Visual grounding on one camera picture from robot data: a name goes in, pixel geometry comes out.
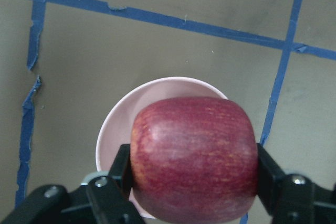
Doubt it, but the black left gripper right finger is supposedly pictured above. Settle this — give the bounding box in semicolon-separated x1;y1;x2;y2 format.
257;143;335;224

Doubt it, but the pink bowl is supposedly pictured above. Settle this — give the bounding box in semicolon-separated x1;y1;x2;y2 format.
96;77;229;219

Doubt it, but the red apple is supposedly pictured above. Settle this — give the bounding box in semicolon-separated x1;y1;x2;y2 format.
130;97;258;223

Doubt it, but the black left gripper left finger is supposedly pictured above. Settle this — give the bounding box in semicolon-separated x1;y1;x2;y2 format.
86;144;142;223

